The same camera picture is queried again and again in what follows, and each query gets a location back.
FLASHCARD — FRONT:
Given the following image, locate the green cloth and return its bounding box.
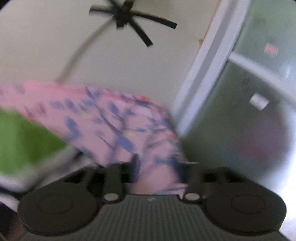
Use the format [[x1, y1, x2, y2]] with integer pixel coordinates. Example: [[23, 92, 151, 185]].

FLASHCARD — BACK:
[[1, 109, 67, 175]]

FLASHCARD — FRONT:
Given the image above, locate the black tape cross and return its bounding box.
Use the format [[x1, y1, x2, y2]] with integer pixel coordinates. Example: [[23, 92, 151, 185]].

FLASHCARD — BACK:
[[89, 0, 177, 47]]

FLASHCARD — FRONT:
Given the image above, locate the grey wall cable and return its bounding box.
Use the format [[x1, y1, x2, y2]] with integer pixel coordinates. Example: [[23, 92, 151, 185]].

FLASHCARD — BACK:
[[56, 17, 117, 84]]

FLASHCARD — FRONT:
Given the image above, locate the pink patterned bed sheet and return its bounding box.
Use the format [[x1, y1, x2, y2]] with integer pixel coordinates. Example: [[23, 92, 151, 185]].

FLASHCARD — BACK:
[[1, 81, 186, 195]]

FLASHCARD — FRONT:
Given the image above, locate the white window frame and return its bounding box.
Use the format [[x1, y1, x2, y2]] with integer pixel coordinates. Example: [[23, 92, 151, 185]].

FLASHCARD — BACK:
[[171, 1, 295, 137]]

